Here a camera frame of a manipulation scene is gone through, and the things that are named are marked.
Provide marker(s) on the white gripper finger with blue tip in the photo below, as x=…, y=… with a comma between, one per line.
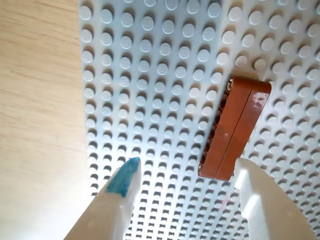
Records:
x=110, y=210

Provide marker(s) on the brown lego technic beam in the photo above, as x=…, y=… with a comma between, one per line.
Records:
x=235, y=125

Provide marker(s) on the gray studded lego baseplate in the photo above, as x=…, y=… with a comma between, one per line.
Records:
x=155, y=100

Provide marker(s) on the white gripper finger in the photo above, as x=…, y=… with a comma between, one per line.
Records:
x=270, y=212

